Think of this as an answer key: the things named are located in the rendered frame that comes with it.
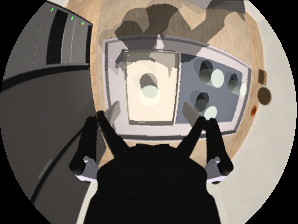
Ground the clear glass cylinder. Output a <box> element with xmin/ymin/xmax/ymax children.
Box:
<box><xmin>199</xmin><ymin>69</ymin><xmax>224</xmax><ymax>88</ymax></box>
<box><xmin>228</xmin><ymin>80</ymin><xmax>247</xmax><ymax>97</ymax></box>
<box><xmin>139</xmin><ymin>82</ymin><xmax>161</xmax><ymax>106</ymax></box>
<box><xmin>194</xmin><ymin>99</ymin><xmax>217</xmax><ymax>120</ymax></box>

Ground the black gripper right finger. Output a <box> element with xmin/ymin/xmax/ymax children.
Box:
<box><xmin>163</xmin><ymin>102</ymin><xmax>234</xmax><ymax>185</ymax></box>

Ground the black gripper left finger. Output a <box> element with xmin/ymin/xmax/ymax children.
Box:
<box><xmin>69</xmin><ymin>101</ymin><xmax>143</xmax><ymax>184</ymax></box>

